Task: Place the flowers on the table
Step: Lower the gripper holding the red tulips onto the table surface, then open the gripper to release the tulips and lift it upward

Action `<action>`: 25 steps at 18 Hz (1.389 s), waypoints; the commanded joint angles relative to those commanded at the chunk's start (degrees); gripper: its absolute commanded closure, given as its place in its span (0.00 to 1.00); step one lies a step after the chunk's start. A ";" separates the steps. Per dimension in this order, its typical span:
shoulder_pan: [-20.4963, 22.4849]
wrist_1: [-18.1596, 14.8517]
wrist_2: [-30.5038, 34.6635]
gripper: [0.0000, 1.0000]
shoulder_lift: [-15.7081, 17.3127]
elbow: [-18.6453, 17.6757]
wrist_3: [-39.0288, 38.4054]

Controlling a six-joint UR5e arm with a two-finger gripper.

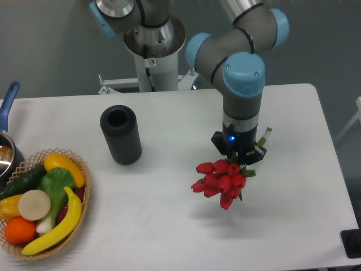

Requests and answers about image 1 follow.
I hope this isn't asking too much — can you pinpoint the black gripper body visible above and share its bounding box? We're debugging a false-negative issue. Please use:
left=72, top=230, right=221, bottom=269
left=211, top=124, right=267, bottom=165

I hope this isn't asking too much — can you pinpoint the red tulip bouquet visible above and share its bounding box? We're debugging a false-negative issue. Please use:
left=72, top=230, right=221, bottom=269
left=191, top=152, right=256, bottom=210

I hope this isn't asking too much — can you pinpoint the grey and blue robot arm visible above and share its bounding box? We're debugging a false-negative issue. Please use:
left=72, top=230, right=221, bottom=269
left=89, top=1, right=289, bottom=165

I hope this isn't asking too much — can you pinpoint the dark grey ribbed vase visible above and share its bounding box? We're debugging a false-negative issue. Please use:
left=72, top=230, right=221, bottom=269
left=100, top=105, right=142, bottom=165

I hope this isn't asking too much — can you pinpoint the black device at table edge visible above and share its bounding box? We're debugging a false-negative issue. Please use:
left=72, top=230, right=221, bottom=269
left=340, top=229, right=360, bottom=259

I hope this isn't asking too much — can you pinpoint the purple eggplant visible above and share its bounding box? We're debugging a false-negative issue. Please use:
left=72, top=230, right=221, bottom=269
left=56, top=187, right=85, bottom=224

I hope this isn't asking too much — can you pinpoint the green bok choy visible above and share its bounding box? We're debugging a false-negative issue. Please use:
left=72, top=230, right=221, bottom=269
left=36, top=168, right=74, bottom=235

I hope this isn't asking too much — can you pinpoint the yellow banana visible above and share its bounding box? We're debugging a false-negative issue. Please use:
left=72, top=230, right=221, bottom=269
left=21, top=186, right=82, bottom=256

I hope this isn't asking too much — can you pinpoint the woven wicker basket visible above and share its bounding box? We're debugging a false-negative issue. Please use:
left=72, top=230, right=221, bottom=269
left=1, top=148, right=91, bottom=260

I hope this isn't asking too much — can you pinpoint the green cucumber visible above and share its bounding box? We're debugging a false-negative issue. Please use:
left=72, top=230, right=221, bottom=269
left=1, top=164, right=47, bottom=200

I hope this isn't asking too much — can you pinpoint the orange fruit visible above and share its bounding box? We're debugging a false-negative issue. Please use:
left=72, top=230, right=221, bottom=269
left=5, top=217, right=36, bottom=244

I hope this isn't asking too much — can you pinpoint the yellow bell pepper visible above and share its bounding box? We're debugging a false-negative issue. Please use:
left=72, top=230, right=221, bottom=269
left=1, top=194, right=23, bottom=221

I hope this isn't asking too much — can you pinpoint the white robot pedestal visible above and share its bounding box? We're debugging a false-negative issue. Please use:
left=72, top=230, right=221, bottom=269
left=98, top=15, right=199, bottom=94

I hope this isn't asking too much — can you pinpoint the white frame at right edge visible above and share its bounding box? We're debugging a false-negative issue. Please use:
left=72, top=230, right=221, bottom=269
left=335, top=97, right=360, bottom=143

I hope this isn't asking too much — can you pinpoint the blue handled steel pot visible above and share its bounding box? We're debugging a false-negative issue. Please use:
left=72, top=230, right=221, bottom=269
left=1, top=81, right=24, bottom=191

